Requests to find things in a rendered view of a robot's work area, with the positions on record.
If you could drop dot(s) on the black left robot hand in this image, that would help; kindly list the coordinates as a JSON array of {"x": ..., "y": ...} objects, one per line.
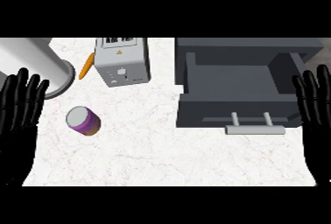
[{"x": 20, "y": 122}]

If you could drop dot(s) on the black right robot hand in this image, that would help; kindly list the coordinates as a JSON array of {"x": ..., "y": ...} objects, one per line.
[{"x": 317, "y": 122}]

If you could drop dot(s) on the purple can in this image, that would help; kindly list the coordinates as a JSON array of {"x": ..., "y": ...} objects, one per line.
[{"x": 84, "y": 120}]

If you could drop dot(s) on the dark grey drawer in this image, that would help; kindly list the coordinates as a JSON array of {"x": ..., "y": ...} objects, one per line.
[{"x": 237, "y": 99}]

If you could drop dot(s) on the white cylindrical appliance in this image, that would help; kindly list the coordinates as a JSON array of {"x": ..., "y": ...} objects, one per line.
[{"x": 33, "y": 62}]

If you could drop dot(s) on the orange carrot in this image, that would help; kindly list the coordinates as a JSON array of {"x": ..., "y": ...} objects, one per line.
[{"x": 86, "y": 66}]

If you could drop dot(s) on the dark grey cabinet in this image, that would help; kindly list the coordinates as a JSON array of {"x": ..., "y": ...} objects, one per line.
[{"x": 251, "y": 51}]

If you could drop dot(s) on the grey toaster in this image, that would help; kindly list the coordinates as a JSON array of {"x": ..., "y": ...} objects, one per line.
[{"x": 122, "y": 62}]

